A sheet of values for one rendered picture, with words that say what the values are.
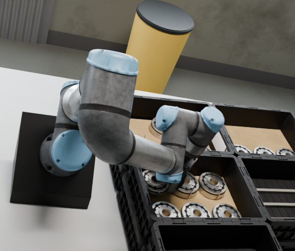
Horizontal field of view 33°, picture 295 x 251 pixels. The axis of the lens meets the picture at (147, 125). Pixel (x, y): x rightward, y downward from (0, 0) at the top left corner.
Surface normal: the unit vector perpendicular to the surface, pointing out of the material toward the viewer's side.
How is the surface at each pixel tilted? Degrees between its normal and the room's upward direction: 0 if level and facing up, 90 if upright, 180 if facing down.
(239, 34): 90
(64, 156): 50
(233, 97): 0
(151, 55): 93
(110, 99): 43
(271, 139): 0
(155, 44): 93
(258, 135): 0
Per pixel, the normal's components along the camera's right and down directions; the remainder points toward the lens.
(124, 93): 0.67, 0.00
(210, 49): 0.12, 0.65
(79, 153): 0.29, 0.03
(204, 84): 0.29, -0.74
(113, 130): 0.44, 0.33
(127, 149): 0.80, 0.36
